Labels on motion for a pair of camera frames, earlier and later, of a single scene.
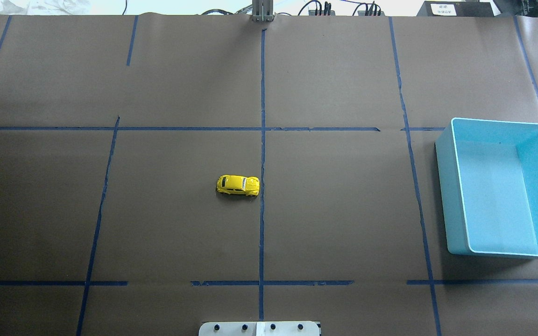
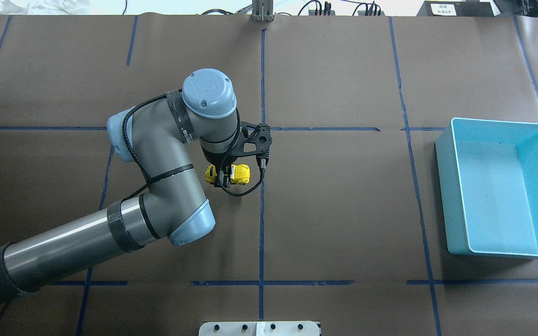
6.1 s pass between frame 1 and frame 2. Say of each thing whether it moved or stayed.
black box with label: stayed
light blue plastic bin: stayed
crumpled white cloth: stayed
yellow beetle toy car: moved
